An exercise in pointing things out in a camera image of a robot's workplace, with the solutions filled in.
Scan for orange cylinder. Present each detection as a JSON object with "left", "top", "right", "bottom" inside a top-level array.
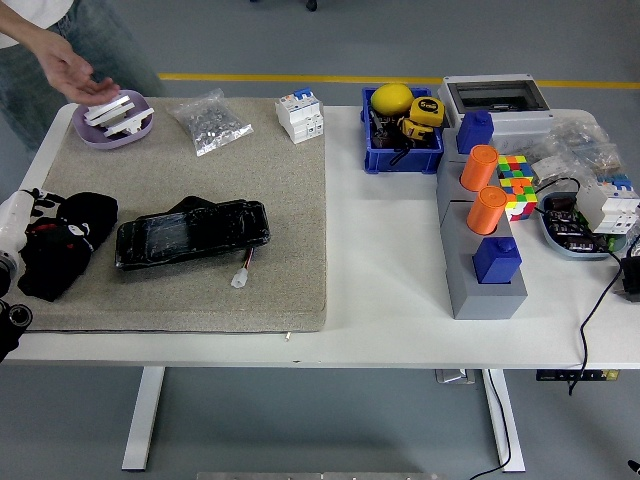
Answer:
[
  {"left": 466, "top": 185, "right": 508, "bottom": 236},
  {"left": 459, "top": 144, "right": 500, "bottom": 193}
]

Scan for person's right hand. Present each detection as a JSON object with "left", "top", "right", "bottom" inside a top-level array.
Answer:
[{"left": 37, "top": 38, "right": 121, "bottom": 105}]

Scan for black plastic-wrapped panel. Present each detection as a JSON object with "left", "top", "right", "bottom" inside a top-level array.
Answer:
[{"left": 114, "top": 195, "right": 272, "bottom": 272}]

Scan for black handled tool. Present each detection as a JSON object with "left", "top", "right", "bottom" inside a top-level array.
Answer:
[{"left": 368, "top": 110, "right": 419, "bottom": 166}]

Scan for blue block with knob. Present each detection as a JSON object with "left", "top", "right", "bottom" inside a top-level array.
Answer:
[
  {"left": 455, "top": 109, "right": 495, "bottom": 156},
  {"left": 472, "top": 236, "right": 523, "bottom": 285}
]

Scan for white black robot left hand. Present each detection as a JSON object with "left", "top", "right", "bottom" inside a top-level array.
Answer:
[{"left": 0, "top": 188, "right": 96, "bottom": 254}]

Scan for small yellow black tape measure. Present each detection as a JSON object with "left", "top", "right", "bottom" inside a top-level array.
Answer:
[{"left": 398, "top": 117, "right": 434, "bottom": 143}]

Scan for grey electrical enclosure box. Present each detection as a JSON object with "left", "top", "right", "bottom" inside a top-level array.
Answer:
[{"left": 438, "top": 74, "right": 555, "bottom": 154}]

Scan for black rag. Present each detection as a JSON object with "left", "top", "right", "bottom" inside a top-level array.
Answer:
[{"left": 17, "top": 192, "right": 120, "bottom": 303}]

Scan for white connector with wires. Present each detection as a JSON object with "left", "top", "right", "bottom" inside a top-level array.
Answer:
[{"left": 230, "top": 247, "right": 259, "bottom": 290}]

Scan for white plastic bracket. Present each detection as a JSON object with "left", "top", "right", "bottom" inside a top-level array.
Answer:
[
  {"left": 102, "top": 107, "right": 155, "bottom": 139},
  {"left": 83, "top": 92, "right": 135, "bottom": 125}
]

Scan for blue plastic bin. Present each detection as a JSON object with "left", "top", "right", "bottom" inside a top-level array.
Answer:
[{"left": 360, "top": 87, "right": 445, "bottom": 175}]

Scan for grey peg holder block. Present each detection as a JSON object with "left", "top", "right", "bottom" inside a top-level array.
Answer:
[{"left": 435, "top": 124, "right": 530, "bottom": 321}]

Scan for grey box under table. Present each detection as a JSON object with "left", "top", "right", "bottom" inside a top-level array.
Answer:
[{"left": 433, "top": 368, "right": 477, "bottom": 385}]

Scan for thin black floor cable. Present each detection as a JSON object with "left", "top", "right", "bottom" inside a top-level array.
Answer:
[{"left": 469, "top": 369, "right": 514, "bottom": 480}]

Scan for blue-grey tray of electronics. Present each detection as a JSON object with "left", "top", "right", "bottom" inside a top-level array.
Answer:
[{"left": 537, "top": 191, "right": 629, "bottom": 262}]

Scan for yellow rounded object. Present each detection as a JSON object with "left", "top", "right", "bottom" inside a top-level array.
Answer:
[{"left": 370, "top": 83, "right": 414, "bottom": 117}]

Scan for black power cable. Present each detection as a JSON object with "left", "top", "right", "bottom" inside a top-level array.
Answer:
[{"left": 567, "top": 234, "right": 640, "bottom": 397}]

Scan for clear bags of parts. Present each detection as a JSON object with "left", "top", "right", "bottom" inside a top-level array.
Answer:
[{"left": 499, "top": 118, "right": 624, "bottom": 187}]

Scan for purple tray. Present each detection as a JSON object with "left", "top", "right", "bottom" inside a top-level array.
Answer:
[{"left": 72, "top": 89, "right": 155, "bottom": 151}]

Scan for white circuit breaker stack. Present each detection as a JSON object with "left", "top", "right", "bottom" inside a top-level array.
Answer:
[{"left": 574, "top": 172, "right": 640, "bottom": 236}]

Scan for large yellow black tape measure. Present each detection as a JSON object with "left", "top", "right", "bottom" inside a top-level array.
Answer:
[{"left": 408, "top": 96, "right": 446, "bottom": 129}]

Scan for colourful puzzle cube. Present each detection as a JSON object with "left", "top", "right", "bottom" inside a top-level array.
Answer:
[
  {"left": 495, "top": 154, "right": 531, "bottom": 182},
  {"left": 499, "top": 177, "right": 539, "bottom": 223}
]

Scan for black table control panel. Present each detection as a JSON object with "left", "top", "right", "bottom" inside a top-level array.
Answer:
[{"left": 535, "top": 368, "right": 620, "bottom": 382}]

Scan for black power plug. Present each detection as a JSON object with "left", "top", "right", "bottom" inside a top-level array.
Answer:
[{"left": 619, "top": 254, "right": 640, "bottom": 304}]

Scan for clear bag of nuts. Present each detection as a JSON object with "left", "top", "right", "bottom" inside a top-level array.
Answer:
[{"left": 166, "top": 88, "right": 254, "bottom": 158}]

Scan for white circuit breaker blue levers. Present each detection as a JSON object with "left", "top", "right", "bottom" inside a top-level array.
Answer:
[{"left": 274, "top": 88, "right": 325, "bottom": 145}]

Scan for grey-brown mat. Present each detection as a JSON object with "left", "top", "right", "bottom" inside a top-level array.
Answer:
[{"left": 22, "top": 96, "right": 329, "bottom": 334}]

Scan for person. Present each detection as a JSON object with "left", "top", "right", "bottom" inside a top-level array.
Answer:
[{"left": 0, "top": 0, "right": 169, "bottom": 151}]

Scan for white table leg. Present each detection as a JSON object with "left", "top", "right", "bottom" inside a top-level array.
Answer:
[
  {"left": 121, "top": 367, "right": 166, "bottom": 473},
  {"left": 482, "top": 369, "right": 527, "bottom": 474}
]

